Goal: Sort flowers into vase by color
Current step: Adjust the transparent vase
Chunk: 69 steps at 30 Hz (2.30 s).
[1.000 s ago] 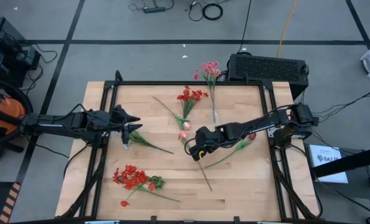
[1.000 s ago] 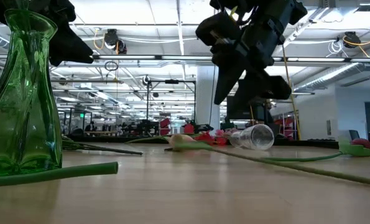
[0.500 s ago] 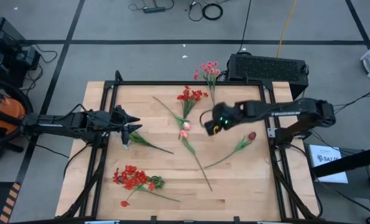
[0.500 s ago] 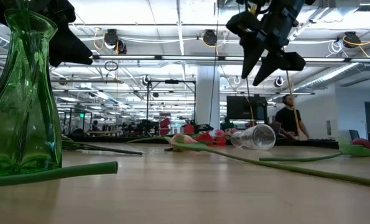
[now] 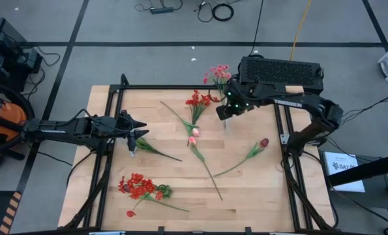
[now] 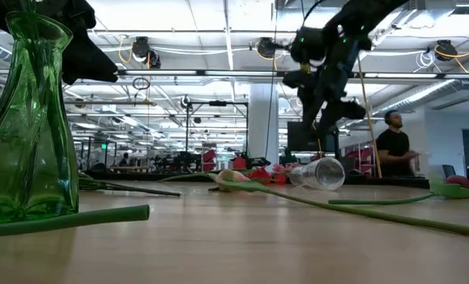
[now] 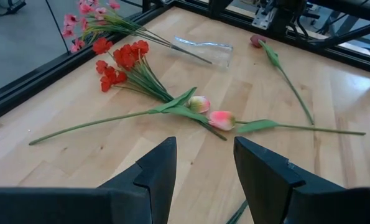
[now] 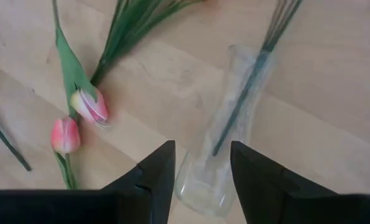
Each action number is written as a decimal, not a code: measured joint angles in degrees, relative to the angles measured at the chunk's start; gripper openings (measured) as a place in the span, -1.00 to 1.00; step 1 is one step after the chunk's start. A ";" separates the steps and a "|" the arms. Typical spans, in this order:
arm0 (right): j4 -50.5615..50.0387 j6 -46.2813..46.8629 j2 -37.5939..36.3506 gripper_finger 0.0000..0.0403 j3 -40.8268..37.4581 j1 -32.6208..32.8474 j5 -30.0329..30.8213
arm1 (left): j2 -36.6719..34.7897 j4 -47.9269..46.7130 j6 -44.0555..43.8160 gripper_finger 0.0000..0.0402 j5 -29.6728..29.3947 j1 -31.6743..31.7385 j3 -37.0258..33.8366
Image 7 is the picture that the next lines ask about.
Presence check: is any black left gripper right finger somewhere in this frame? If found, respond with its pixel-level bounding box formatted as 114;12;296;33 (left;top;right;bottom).
233;136;370;224

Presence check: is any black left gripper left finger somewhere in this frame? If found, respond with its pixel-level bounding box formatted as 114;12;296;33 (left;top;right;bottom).
0;136;177;224

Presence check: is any white veined artificial flower bunch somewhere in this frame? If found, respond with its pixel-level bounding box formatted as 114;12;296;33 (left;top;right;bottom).
225;200;249;224

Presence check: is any bright pink artificial tulip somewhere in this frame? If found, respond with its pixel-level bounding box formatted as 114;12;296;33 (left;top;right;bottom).
208;110;367;136

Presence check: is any pale pink-green artificial tulip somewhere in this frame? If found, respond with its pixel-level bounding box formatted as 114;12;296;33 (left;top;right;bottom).
28;86;211;146

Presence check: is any red artificial flower bunch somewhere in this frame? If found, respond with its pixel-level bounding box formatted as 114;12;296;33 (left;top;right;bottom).
92;39;228;141

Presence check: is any clear glass vase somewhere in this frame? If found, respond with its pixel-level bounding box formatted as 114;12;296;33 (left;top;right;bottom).
172;35;234;70

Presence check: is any pink artificial flower bunch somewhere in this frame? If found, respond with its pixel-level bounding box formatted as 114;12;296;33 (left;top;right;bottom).
61;0;214;65

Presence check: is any dark red artificial tulip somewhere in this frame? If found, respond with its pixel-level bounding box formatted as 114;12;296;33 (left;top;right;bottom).
249;34;315;126

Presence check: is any black metal table frame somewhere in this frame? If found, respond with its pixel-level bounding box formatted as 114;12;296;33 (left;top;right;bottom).
0;0;370;125

